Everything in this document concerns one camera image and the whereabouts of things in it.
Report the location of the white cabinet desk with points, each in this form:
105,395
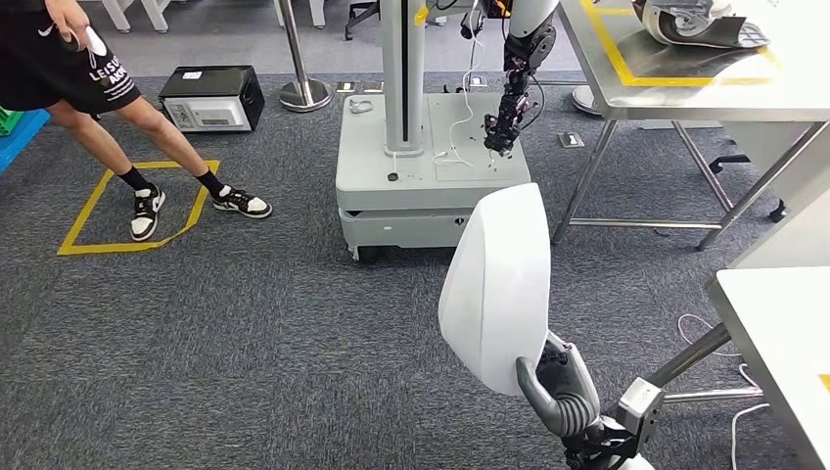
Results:
797,214

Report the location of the idle robot dark hand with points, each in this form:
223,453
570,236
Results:
502,130

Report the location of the person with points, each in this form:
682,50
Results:
39,65

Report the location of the black office chair base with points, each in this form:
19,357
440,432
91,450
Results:
729,160
363,12

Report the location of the grey mobile robot base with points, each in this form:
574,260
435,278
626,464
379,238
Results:
369,162

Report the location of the person's hand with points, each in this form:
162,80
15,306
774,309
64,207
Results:
68,16

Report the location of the black white moulded part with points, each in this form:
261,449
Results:
687,23

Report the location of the white desk frame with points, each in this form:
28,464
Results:
154,13

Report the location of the steel table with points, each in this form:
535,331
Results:
713,100

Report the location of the idle robot arm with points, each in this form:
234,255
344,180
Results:
532,45

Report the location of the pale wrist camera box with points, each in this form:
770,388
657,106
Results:
639,405

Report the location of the black white handheld controller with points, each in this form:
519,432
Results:
96,42

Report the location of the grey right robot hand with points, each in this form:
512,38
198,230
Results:
567,376

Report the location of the metal floor socket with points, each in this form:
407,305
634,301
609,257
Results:
346,87
570,139
478,82

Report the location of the green plastic crate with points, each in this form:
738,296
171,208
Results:
8,122

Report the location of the black silver equipment box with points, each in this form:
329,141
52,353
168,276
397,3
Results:
207,81

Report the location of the white curved plastic part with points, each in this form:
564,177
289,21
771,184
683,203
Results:
496,292

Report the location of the small yellow tape rectangle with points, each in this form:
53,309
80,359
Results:
823,383

